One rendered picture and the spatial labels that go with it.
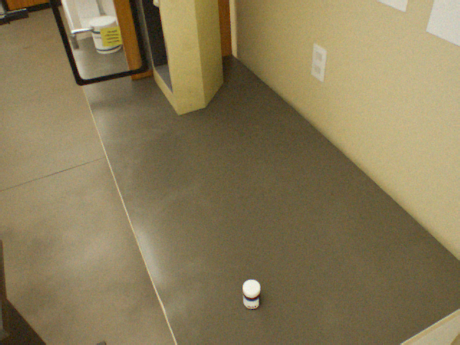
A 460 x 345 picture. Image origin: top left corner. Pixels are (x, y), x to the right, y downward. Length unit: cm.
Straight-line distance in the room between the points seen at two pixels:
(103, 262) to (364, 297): 162
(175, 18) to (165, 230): 68
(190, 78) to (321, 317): 92
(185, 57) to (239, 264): 75
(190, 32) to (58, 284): 152
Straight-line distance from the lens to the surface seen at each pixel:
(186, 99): 147
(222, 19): 184
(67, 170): 296
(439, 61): 99
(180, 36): 137
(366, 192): 119
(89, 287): 222
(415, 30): 103
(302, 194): 115
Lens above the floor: 176
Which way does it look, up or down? 42 degrees down
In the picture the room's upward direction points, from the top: 4 degrees counter-clockwise
